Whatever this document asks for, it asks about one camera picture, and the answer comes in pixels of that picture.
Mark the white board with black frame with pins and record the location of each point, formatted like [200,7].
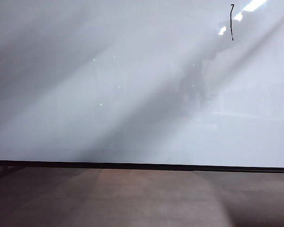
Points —
[123,94]

